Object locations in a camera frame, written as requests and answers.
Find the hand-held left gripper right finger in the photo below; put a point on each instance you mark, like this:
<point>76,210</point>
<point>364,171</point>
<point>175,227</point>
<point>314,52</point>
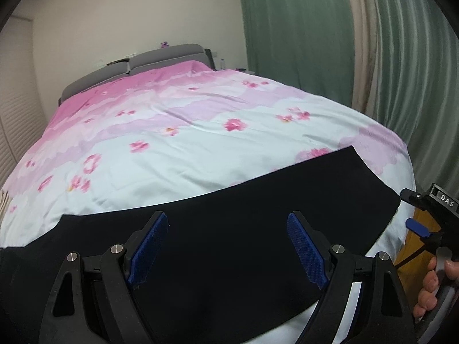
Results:
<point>306,251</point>

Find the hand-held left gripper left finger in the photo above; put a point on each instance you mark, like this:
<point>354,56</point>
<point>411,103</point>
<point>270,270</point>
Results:
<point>149,247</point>

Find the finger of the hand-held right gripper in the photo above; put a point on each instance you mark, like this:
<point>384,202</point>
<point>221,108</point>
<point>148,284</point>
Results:
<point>417,227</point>
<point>412,197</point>

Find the black pants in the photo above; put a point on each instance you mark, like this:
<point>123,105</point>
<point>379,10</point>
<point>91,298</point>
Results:
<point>215,251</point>

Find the person's right hand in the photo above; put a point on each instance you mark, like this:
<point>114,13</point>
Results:
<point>430,286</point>

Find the pink floral duvet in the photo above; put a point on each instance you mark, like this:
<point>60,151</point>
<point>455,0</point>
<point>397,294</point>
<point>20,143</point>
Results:
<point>179,132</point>

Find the beige curtain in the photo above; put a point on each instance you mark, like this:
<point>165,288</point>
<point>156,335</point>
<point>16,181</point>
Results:
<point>358,43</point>

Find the grey bed headboard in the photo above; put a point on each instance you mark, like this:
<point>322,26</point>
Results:
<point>143,61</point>

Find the white louvered wardrobe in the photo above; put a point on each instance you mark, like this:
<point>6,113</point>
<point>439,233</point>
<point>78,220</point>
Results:
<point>18,107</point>

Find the green curtain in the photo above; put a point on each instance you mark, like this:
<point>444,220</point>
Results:
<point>304,36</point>

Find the small purple ornament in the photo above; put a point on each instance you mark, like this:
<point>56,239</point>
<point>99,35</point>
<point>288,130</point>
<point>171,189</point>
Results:
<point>164,44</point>

